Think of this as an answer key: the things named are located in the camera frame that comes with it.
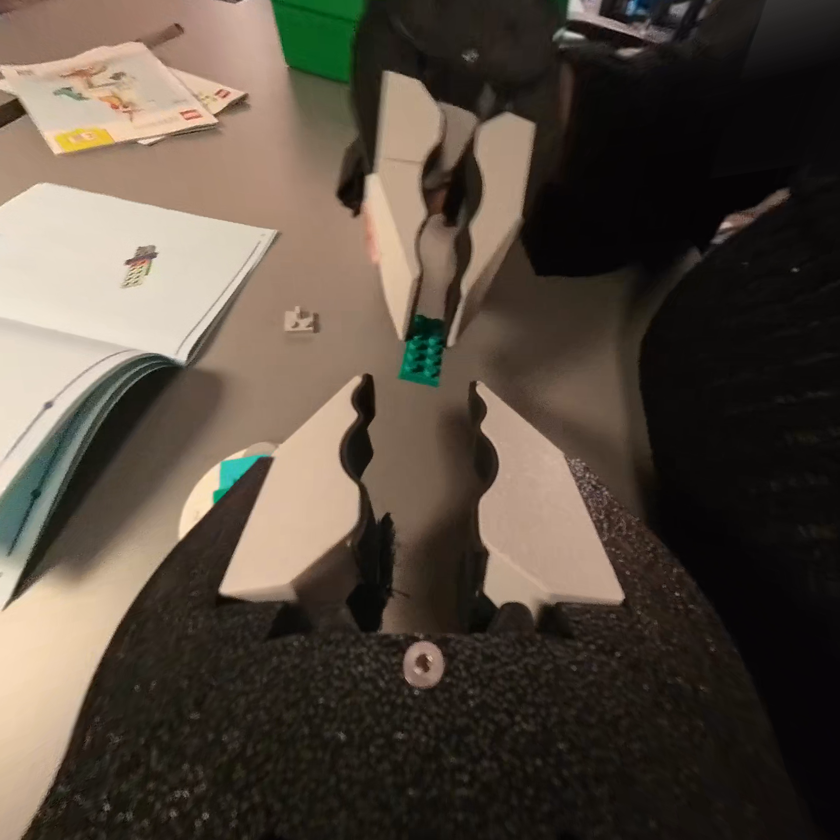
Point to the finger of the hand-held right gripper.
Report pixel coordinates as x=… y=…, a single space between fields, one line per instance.
x=502 y=197
x=400 y=197

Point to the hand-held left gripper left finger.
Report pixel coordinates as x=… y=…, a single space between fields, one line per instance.
x=295 y=512

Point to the instruction booklet with red label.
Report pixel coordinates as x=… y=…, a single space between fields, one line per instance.
x=223 y=98

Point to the teal lego plate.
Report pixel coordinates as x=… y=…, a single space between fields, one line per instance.
x=423 y=354

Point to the person's black sweater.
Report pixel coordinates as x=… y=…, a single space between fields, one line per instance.
x=741 y=459

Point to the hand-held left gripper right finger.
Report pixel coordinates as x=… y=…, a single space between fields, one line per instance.
x=544 y=525

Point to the person's right hand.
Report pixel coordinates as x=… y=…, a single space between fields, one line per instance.
x=604 y=197

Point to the green plastic bin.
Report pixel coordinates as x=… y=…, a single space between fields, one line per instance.
x=315 y=39

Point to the white and teal lego model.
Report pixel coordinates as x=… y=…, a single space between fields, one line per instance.
x=203 y=505

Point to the small grey lego piece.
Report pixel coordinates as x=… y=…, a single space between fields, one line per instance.
x=300 y=321

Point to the instruction booklet with yellow mark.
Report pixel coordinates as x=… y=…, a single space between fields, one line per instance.
x=111 y=98

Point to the white instruction booklet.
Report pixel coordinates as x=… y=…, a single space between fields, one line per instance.
x=98 y=295

